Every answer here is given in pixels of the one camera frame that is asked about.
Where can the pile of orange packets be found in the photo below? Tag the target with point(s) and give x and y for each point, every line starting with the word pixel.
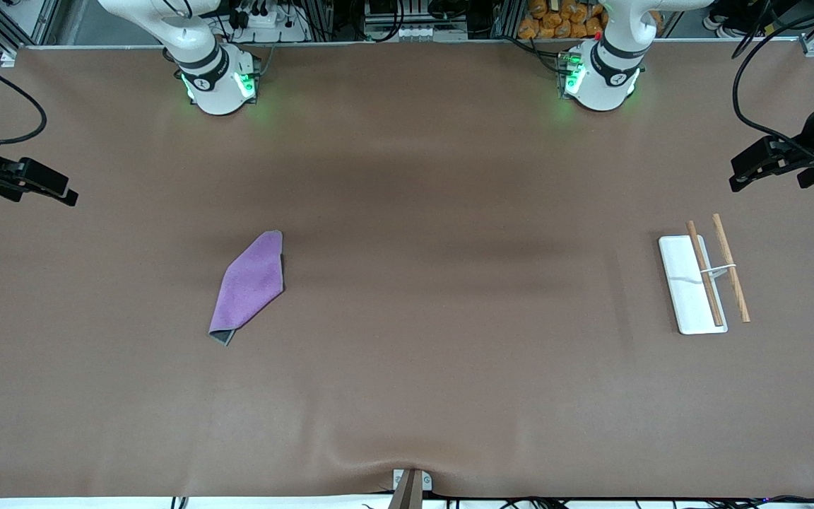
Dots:
pixel 555 21

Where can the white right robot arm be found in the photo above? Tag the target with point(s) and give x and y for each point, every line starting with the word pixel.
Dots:
pixel 210 79

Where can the white terminal block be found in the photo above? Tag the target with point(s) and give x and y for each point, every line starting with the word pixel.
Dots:
pixel 432 32

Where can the purple towel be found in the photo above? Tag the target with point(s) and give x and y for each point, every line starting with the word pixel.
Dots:
pixel 250 286

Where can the white power strip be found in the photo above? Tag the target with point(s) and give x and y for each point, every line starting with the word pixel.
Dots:
pixel 266 21

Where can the brown table mat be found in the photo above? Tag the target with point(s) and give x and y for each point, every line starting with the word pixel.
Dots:
pixel 407 353

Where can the white rack with wooden rods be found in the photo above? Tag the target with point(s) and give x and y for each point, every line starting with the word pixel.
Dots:
pixel 689 283

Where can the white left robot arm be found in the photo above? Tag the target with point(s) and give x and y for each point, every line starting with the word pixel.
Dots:
pixel 608 79

